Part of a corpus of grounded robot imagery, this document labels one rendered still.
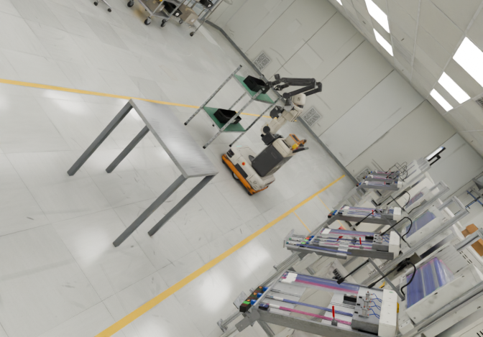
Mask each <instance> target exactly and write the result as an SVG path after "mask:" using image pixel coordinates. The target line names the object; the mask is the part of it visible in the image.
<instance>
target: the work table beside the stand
mask: <svg viewBox="0 0 483 337"><path fill-rule="evenodd" d="M133 108H134V110H135V111H136V112H137V113H138V115H139V116H140V118H141V119H142V120H143V122H144V123H145V124H146V126H145V127H144V128H143V129H142V130H141V131H140V132H139V133H138V135H136V137H135V138H133V140H132V141H131V142H130V143H129V144H128V145H127V146H126V147H125V148H124V150H123V151H122V152H121V153H120V154H119V155H118V156H117V157H116V159H115V160H114V161H113V162H112V163H111V164H110V165H109V166H108V167H107V168H106V169H105V171H106V172H107V173H111V172H112V171H113V170H114V169H115V168H116V167H117V166H118V164H119V163H120V162H121V161H122V160H123V159H124V158H125V157H126V156H127V155H128V154H129V153H130V152H131V151H132V150H133V149H134V148H135V146H136V145H137V144H138V143H139V142H140V141H141V140H142V139H143V138H144V136H145V135H146V134H147V133H148V132H149V131H151V132H152V134H153V135H154V136H155V138H156V139H157V141H158V142H159V143H160V145H161V146H162V148H163V149H164V150H165V151H166V152H167V154H168V156H169V157H170V159H171V160H172V161H173V162H174V163H175V165H176V167H177V168H178V169H179V171H180V172H181V173H182V175H180V176H179V177H178V178H177V179H176V180H175V181H174V182H173V183H172V184H171V185H170V186H169V187H168V188H167V189H166V190H165V191H164V192H163V193H162V194H161V195H160V196H159V197H158V198H157V199H156V200H155V201H154V202H153V203H152V204H151V205H150V206H149V207H148V208H147V209H146V210H145V211H144V212H143V213H142V214H141V215H140V216H139V217H138V218H137V219H136V220H135V221H134V222H133V223H132V224H131V225H130V226H129V227H128V228H127V229H126V230H125V231H124V232H123V233H122V234H121V235H120V236H119V237H118V238H117V239H116V240H115V241H114V242H113V245H114V246H115V247H117V246H119V245H120V244H122V243H123V242H124V241H125V240H126V239H127V238H128V237H129V236H130V235H131V234H132V233H133V232H134V231H135V230H136V229H137V228H138V227H139V226H140V225H141V224H142V223H143V222H144V221H145V220H146V219H147V218H148V217H149V216H150V215H151V214H152V213H153V212H154V211H155V210H156V209H158V208H159V207H160V206H161V205H162V204H163V203H164V202H165V201H166V200H167V199H168V198H169V197H170V196H171V195H172V194H173V193H174V192H175V191H176V190H177V189H178V188H179V187H180V186H181V185H182V184H183V183H184V182H185V181H186V180H187V179H188V178H190V177H203V176H205V177H204V178H203V179H202V181H200V182H199V183H198V184H197V185H196V186H195V187H194V188H193V189H192V190H191V191H190V192H189V193H188V194H187V195H186V196H185V197H184V198H183V199H182V200H181V201H180V202H179V203H178V204H177V205H176V206H174V207H173V208H172V209H171V210H170V211H169V212H168V213H167V214H166V215H165V216H164V217H163V218H162V219H161V220H160V221H159V222H158V223H157V224H156V225H154V226H153V227H152V228H151V229H150V230H149V231H148V234H149V235H150V236H153V235H154V234H155V233H156V232H157V231H158V230H159V229H160V228H162V227H163V226H164V225H165V224H166V223H167V222H168V221H169V220H170V219H171V218H172V217H173V216H174V215H175V214H176V213H177V212H178V211H179V210H180V209H181V208H182V207H183V206H184V205H185V204H186V203H187V202H188V201H189V200H190V199H192V198H193V197H194V196H195V195H196V194H197V193H198V192H199V191H200V190H201V189H202V188H203V187H204V186H205V185H207V184H208V183H209V182H210V181H211V180H212V179H213V178H214V177H215V176H216V175H217V174H218V173H219V171H218V170H217V169H216V168H215V166H214V165H213V163H212V162H211V161H210V159H209V158H208V157H207V156H206V154H205V153H204V152H203V150H202V149H201V148H200V147H199V146H198V144H197V143H196V141H195V140H194V139H193V138H192V136H191V135H190V134H189V132H188V131H187V129H186V128H185V127H184V126H183V125H182V123H181V122H180V120H179V119H178V118H177V116H176V115H175V114H174V113H173V111H172V110H171V109H170V107H169V106H168V105H165V104H161V103H154V102H149V101H142V100H138V99H134V98H130V100H129V101H128V102H127V103H126V104H125V106H124V107H123V108H122V109H121V111H120V112H119V113H118V114H117V115H116V116H115V117H114V118H113V119H112V120H111V122H110V123H109V124H108V125H107V126H106V128H105V129H104V130H103V131H102V132H101V133H100V134H99V135H98V136H97V137H96V139H95V140H94V141H93V142H92V144H91V145H90V146H89V147H88V148H87V150H86V151H85V152H84V153H83V154H82V155H81V156H80V157H79V158H78V160H77V161H76V162H75V163H74V164H73V166H72V167H71V168H70V169H69V170H68V171H67V173H68V175H69V176H74V174H75V173H76V172H77V171H78V170H79V169H80V168H81V166H82V165H83V164H84V163H85V162H86V160H87V159H88V158H89V157H90V156H91V155H92V154H93V153H94V152H95V151H96V150H97V148H98V147H99V146H100V145H101V144H102V142H103V141H104V140H105V139H106V138H107V137H108V135H110V133H112V131H113V130H114V129H115V128H116V127H117V126H118V125H119V123H120V122H121V121H122V120H123V119H124V117H125V116H126V115H127V114H128V113H129V112H130V111H131V110H132V109H133Z"/></svg>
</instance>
